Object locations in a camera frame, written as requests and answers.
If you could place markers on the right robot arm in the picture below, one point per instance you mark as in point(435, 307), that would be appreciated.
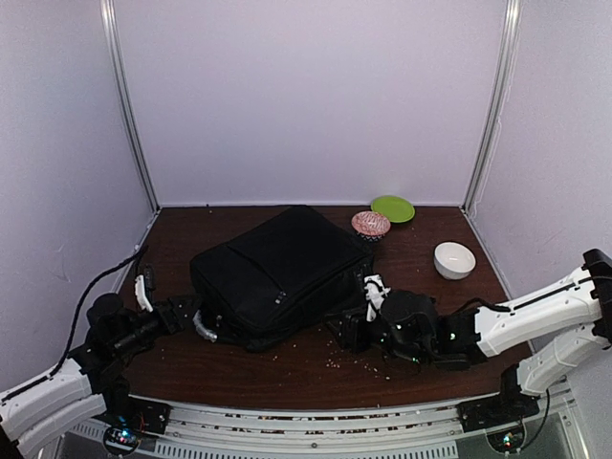
point(576, 310)

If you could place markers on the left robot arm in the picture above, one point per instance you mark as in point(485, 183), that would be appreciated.
point(90, 381)

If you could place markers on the aluminium frame post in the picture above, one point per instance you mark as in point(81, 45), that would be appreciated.
point(112, 35)
point(501, 86)

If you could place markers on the green plate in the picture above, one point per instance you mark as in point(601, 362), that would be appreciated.
point(396, 209)

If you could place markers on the red patterned bowl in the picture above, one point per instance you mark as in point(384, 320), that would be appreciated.
point(370, 225)

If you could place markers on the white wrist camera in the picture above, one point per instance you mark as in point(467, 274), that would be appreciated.
point(144, 286)
point(375, 292)

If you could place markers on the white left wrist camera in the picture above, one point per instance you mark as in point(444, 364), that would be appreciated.
point(144, 286)

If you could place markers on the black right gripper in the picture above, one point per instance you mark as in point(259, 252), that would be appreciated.
point(353, 329)

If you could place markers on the right aluminium frame post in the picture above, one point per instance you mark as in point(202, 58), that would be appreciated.
point(501, 86)

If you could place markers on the left aluminium frame post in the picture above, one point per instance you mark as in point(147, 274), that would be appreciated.
point(112, 35)

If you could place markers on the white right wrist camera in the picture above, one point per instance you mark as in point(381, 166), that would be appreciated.
point(375, 292)

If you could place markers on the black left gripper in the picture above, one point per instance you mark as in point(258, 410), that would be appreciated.
point(177, 321)

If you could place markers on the black student backpack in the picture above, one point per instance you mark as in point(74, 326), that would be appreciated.
point(270, 282)

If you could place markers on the white bowl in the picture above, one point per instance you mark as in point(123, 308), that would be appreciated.
point(453, 261)

